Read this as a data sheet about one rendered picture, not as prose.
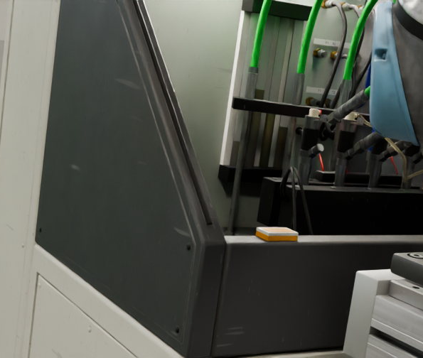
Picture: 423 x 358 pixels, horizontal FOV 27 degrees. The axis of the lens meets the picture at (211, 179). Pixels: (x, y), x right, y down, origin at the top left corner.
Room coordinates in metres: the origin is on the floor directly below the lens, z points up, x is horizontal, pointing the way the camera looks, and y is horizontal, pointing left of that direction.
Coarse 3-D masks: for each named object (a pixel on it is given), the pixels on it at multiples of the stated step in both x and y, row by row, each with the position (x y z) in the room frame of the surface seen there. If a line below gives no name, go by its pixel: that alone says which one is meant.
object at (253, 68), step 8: (264, 0) 1.66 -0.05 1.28; (392, 0) 1.37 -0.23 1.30; (264, 8) 1.66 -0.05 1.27; (264, 16) 1.67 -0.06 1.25; (264, 24) 1.67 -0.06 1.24; (256, 32) 1.67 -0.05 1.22; (256, 40) 1.67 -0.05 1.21; (256, 48) 1.67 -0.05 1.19; (256, 56) 1.67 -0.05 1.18; (256, 64) 1.67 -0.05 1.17; (256, 72) 1.67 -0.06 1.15; (368, 88) 1.39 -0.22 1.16; (368, 96) 1.40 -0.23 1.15
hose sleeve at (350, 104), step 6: (354, 96) 1.42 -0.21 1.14; (360, 96) 1.40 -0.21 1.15; (366, 96) 1.40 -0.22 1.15; (348, 102) 1.42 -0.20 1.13; (354, 102) 1.41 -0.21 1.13; (360, 102) 1.41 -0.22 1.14; (342, 108) 1.44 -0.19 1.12; (348, 108) 1.43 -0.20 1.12; (354, 108) 1.42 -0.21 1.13; (336, 114) 1.45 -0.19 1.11; (342, 114) 1.44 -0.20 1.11
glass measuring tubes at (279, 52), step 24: (240, 24) 1.75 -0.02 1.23; (288, 24) 1.77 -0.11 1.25; (240, 48) 1.74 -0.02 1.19; (264, 48) 1.75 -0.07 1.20; (288, 48) 1.80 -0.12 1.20; (240, 72) 1.75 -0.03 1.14; (264, 72) 1.75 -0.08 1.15; (288, 72) 1.79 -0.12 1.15; (240, 96) 1.73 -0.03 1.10; (264, 96) 1.78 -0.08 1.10; (288, 96) 1.79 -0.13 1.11; (240, 120) 1.73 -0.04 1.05; (264, 120) 1.79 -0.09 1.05; (288, 120) 1.79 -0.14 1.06; (264, 144) 1.77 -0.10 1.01; (264, 168) 1.77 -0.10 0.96
